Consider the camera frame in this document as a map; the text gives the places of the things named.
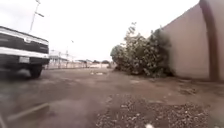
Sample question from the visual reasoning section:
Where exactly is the low building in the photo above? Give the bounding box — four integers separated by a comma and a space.
48, 49, 72, 70

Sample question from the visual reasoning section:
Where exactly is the pickup truck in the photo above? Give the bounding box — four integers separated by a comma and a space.
0, 25, 51, 80

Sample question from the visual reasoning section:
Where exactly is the long pink wall with pillars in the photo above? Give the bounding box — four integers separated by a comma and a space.
161, 0, 224, 82

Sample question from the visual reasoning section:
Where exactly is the gravel patch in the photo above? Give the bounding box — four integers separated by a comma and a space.
94, 96, 211, 128

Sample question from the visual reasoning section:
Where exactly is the green bush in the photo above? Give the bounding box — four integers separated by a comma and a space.
109, 22, 174, 78

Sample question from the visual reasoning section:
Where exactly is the fence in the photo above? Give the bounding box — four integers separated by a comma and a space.
43, 61, 111, 70

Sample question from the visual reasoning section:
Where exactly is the brown dirt road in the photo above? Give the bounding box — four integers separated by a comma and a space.
0, 67, 224, 128

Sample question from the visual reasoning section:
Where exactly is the street lamp pole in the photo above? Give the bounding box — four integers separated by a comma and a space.
28, 0, 45, 34

